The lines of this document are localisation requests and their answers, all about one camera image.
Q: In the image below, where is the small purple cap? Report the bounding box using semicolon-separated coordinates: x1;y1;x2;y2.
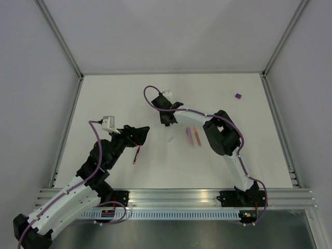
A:
235;93;242;99

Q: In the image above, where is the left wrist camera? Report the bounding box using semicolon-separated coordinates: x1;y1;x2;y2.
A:
101;116;120;135

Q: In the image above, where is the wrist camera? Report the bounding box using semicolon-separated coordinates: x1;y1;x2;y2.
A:
162;91;172;96
101;116;120;135

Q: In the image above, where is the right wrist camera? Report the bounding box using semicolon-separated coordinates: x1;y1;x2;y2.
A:
162;91;172;96

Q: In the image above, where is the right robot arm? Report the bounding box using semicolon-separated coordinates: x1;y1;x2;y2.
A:
151;93;259;207

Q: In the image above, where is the red gel pen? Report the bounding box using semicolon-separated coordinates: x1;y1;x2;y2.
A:
133;145;141;165

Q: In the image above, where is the white slotted cable duct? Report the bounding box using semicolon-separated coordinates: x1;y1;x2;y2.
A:
79;209;240;221

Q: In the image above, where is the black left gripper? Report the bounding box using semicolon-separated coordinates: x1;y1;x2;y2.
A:
107;124;150;169

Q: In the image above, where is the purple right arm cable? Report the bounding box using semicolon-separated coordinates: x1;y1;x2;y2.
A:
143;85;268;226

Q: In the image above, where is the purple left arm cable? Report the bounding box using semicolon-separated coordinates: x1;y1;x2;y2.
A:
17;119;128;249

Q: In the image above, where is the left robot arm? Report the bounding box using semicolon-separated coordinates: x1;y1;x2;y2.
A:
13;120;150;248

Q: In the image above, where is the orange pencil-like pen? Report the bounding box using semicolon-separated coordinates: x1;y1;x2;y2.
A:
194;128;202;147

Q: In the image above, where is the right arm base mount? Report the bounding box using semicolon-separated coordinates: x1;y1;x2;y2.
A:
216;190;266;208

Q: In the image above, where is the right aluminium frame post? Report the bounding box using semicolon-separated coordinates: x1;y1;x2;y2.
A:
261;0;311;78

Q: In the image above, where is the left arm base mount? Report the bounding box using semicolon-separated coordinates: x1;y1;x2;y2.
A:
98;190;130;208

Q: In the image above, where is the pink highlighter pen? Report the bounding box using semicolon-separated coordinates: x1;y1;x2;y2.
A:
186;127;195;148

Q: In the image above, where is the left aluminium frame post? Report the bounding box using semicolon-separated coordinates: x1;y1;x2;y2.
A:
35;0;84;80

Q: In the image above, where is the aluminium mounting rail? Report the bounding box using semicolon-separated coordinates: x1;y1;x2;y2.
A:
36;188;319;210

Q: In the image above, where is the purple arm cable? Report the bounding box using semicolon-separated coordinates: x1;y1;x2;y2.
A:
143;85;268;226
17;119;128;249

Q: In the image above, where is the aluminium frame post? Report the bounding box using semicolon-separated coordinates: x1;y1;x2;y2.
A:
261;0;311;78
35;0;84;80

